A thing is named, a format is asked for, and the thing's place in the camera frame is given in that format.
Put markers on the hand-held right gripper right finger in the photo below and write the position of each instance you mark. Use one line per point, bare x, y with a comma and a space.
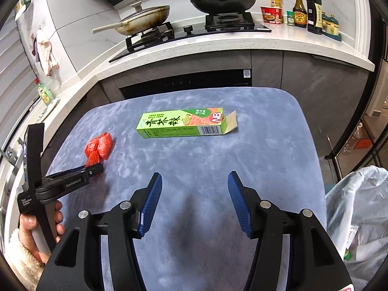
239, 203

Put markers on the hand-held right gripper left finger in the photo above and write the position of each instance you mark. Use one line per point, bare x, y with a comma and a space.
151, 200

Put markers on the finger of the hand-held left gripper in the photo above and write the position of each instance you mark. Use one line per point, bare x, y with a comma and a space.
72, 183

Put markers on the red plastic bag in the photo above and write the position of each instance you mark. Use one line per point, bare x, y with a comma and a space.
101, 145

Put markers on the green cardboard box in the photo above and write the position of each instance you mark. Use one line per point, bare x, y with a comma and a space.
175, 124

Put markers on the person's left forearm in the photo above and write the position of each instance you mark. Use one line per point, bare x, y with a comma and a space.
21, 266

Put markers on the person's left hand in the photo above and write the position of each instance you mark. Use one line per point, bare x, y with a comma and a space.
27, 230

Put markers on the blue-grey table mat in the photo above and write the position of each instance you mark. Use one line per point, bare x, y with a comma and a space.
212, 157

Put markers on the green dish soap bottle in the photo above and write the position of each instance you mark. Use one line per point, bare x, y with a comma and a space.
45, 95

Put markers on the black framed glass door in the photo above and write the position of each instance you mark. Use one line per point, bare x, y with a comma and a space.
335, 151

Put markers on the hanging pink towel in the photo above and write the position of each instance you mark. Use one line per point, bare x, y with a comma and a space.
45, 54

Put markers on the black built-in appliance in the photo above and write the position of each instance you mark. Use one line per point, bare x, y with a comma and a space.
188, 86

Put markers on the clear plastic bottle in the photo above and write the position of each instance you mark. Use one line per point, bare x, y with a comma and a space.
353, 138

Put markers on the orange box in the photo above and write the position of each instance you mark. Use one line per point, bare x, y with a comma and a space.
363, 144

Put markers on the grey kitchen cabinet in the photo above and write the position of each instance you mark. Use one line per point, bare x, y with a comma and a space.
303, 75

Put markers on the black gas stove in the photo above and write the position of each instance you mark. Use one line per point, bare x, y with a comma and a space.
182, 38

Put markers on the frying pan with glass lid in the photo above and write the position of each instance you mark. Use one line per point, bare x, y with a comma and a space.
145, 19

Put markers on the red instant noodle cup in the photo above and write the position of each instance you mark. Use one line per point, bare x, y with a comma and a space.
272, 15

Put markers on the small green-capped jar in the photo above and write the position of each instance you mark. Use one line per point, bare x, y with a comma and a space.
290, 18

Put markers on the brown sauce bottle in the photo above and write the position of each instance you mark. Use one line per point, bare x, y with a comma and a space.
299, 15

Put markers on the blue condiment rack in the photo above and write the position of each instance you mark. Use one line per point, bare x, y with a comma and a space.
332, 28

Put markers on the large dark soy sauce bottle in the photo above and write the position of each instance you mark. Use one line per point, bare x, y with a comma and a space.
313, 15

